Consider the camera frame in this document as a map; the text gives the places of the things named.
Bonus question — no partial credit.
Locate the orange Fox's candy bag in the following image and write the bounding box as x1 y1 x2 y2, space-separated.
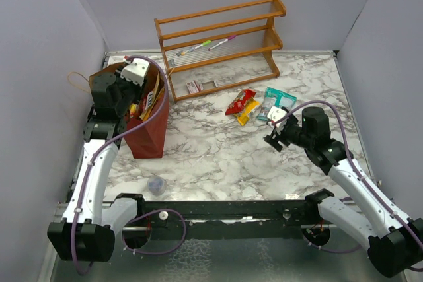
129 90 156 120

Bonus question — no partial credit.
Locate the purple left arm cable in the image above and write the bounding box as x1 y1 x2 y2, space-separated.
71 55 170 276

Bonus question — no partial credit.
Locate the green capped marker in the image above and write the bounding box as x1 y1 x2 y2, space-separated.
176 40 212 57

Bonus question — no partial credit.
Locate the red yellow snack packet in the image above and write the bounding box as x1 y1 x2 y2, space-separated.
225 89 256 116

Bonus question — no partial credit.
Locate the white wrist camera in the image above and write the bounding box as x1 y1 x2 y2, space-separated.
266 106 288 131
120 57 149 86

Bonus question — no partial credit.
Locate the pink capped marker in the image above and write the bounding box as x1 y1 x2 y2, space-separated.
208 35 237 51

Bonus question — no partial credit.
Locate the wooden three-tier rack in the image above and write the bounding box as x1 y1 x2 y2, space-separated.
154 0 287 102

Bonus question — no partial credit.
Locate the teal mint candy bag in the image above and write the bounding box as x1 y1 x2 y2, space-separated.
257 87 297 120

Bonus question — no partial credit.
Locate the black base frame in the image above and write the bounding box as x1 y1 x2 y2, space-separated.
123 195 330 246

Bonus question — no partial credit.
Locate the red white staples box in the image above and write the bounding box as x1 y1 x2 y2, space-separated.
186 80 204 94

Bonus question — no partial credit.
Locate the gold brown chips bag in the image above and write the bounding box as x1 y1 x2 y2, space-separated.
139 73 164 121

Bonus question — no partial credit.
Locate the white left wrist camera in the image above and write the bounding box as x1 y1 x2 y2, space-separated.
120 57 149 86

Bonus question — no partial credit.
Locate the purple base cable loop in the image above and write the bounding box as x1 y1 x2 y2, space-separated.
120 208 187 256

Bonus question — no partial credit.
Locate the brown and red paper bag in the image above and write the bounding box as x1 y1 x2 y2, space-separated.
83 56 169 159

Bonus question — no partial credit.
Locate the yellow snack bar packet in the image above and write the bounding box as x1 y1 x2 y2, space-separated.
234 99 260 126

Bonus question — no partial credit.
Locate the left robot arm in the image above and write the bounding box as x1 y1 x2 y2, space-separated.
47 72 146 262

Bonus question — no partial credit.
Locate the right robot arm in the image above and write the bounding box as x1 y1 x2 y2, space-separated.
264 102 422 277

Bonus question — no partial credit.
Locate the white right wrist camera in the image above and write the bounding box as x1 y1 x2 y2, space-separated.
266 106 288 131

